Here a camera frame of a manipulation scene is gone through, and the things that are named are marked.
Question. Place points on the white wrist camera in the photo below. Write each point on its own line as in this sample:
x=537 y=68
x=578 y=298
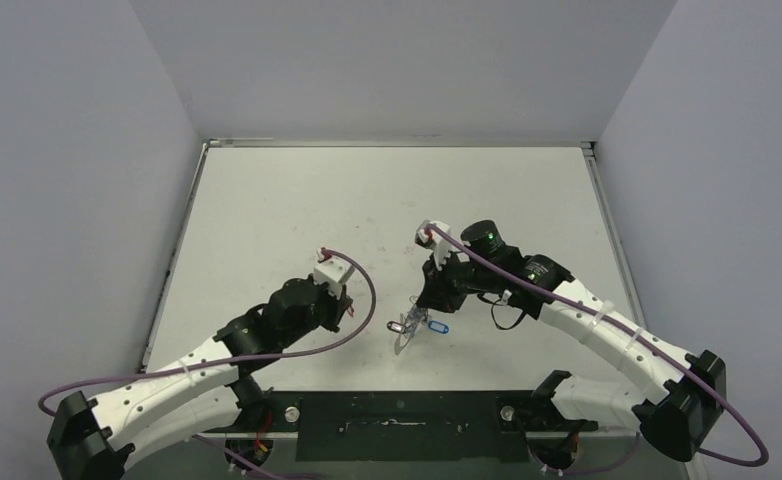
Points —
x=440 y=249
x=331 y=269

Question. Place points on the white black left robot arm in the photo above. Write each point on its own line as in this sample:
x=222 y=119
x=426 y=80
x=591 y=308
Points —
x=95 y=437

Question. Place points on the silver metal key plate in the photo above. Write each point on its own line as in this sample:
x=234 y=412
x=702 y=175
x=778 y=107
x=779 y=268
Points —
x=414 y=318

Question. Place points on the blue white key tag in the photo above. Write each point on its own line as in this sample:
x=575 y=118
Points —
x=438 y=327

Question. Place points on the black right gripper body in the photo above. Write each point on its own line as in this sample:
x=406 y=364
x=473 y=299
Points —
x=435 y=291

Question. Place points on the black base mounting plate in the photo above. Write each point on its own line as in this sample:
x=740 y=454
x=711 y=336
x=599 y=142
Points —
x=408 y=425

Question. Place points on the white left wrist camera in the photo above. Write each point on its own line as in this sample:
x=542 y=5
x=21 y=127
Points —
x=331 y=269

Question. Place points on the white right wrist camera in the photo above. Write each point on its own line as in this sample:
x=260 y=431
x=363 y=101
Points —
x=440 y=249

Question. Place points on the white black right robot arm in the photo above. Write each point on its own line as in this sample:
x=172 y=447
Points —
x=674 y=397

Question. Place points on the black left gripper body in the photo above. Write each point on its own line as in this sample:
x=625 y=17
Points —
x=326 y=309

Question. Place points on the black key tag white label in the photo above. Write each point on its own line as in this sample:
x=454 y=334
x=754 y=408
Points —
x=396 y=327

